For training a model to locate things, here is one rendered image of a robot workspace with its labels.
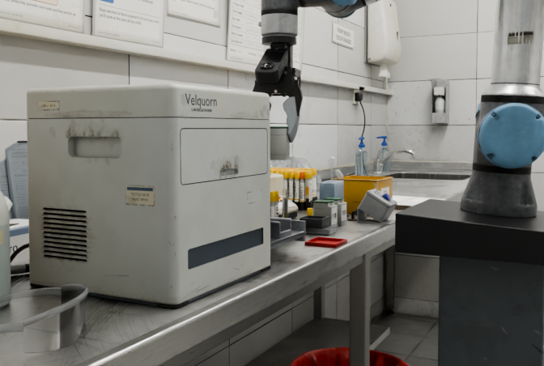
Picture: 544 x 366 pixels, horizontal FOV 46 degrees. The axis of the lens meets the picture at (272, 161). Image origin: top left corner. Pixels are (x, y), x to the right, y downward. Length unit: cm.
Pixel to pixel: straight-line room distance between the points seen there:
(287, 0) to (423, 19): 265
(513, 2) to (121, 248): 80
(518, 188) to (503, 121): 21
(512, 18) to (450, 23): 264
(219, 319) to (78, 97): 37
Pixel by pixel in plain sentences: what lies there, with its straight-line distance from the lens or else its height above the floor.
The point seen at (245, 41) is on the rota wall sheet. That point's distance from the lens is 231.
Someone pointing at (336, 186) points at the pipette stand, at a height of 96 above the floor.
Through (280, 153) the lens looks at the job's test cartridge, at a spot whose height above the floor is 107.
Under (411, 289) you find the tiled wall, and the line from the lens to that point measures 399.
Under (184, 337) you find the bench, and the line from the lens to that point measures 83.
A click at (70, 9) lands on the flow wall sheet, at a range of 163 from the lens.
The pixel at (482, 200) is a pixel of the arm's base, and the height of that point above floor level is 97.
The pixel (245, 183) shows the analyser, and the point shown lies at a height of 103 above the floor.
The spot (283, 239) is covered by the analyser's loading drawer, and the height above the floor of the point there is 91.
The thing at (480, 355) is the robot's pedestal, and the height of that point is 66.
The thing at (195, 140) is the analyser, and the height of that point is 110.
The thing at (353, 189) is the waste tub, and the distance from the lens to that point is 178.
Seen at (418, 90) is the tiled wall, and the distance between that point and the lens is 387.
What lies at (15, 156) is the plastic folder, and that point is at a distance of 150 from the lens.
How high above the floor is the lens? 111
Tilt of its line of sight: 3 degrees down
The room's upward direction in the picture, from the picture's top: straight up
